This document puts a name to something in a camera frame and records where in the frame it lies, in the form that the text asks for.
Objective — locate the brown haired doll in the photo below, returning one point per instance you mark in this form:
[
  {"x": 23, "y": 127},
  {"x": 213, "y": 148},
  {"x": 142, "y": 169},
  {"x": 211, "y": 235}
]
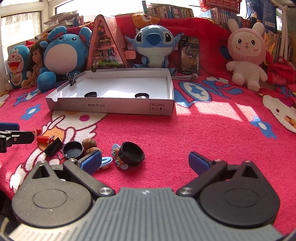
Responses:
[{"x": 35, "y": 64}]

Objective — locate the light blue hair clip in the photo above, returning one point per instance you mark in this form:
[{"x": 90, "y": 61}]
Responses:
[{"x": 106, "y": 162}]

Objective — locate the Stitch blue plush toy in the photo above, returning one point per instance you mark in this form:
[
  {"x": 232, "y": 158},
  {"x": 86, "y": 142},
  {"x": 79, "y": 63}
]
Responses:
[{"x": 154, "y": 43}]

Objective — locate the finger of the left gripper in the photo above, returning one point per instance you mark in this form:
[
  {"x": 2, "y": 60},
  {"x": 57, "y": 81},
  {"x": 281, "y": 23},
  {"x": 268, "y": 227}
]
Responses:
[
  {"x": 21, "y": 137},
  {"x": 9, "y": 127}
]

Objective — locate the row of books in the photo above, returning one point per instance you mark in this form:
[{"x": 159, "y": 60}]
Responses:
[{"x": 167, "y": 11}]

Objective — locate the black binder clip on tray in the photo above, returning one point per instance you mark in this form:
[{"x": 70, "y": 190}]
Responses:
[{"x": 72, "y": 80}]

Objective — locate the pink triangular diorama house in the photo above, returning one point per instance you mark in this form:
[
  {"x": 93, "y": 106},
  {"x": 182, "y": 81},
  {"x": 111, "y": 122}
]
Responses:
[{"x": 107, "y": 49}]

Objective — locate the brown acorn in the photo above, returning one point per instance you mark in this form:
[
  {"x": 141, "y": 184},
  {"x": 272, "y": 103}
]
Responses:
[
  {"x": 89, "y": 143},
  {"x": 93, "y": 150}
]

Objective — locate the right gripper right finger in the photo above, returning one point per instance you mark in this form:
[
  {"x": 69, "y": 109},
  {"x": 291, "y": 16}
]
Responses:
[{"x": 208, "y": 173}]

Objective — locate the stack of papers books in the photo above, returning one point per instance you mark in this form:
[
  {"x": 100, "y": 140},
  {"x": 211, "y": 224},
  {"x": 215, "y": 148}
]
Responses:
[{"x": 67, "y": 19}]

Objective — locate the black round lid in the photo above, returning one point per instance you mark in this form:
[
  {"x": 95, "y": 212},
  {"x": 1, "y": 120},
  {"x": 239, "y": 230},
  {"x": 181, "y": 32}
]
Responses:
[{"x": 131, "y": 154}]

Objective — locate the brown acorn near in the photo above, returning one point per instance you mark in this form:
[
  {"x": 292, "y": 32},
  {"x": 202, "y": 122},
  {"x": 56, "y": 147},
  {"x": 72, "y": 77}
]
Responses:
[{"x": 93, "y": 150}]

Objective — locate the black binder clip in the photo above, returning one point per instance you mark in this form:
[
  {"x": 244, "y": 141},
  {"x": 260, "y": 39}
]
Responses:
[
  {"x": 54, "y": 147},
  {"x": 72, "y": 80}
]

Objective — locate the black ring lens in tray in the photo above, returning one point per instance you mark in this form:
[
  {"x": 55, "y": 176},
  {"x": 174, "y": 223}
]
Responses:
[{"x": 142, "y": 95}]

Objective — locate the red Hello Kitty blanket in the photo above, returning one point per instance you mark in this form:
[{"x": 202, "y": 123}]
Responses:
[{"x": 212, "y": 117}]

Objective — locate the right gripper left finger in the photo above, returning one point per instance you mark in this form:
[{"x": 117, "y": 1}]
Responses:
[{"x": 80, "y": 172}]

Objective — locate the blue patterned hair clip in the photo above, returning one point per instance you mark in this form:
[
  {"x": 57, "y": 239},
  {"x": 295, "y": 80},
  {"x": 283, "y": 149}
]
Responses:
[{"x": 115, "y": 153}]

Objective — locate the pink bunny plush toy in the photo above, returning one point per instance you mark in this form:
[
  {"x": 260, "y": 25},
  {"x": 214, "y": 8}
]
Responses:
[{"x": 247, "y": 48}]

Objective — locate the Doraemon plush toy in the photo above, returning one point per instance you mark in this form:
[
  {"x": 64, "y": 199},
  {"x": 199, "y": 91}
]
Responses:
[{"x": 18, "y": 67}]

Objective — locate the blue cardboard box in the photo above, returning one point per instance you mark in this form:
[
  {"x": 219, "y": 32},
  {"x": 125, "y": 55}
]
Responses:
[{"x": 264, "y": 11}]

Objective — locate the red plastic basket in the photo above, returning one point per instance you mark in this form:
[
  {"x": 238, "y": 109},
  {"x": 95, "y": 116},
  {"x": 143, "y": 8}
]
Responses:
[{"x": 229, "y": 5}]

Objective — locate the brown acorn far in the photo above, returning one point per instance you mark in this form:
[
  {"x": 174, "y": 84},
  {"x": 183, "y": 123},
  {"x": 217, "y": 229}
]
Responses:
[{"x": 89, "y": 143}]

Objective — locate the black shallow round cap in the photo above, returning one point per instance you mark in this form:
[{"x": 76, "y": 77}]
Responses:
[{"x": 73, "y": 149}]

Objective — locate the blue round mouse plush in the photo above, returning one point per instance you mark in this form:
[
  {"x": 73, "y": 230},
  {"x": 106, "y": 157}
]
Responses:
[{"x": 65, "y": 56}]

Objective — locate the black round cap in tray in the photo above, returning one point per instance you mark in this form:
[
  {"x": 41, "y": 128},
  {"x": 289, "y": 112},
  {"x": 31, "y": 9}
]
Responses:
[{"x": 91, "y": 94}]

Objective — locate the white cardboard box tray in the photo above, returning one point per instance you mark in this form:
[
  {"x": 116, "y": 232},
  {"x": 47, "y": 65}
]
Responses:
[{"x": 116, "y": 89}]

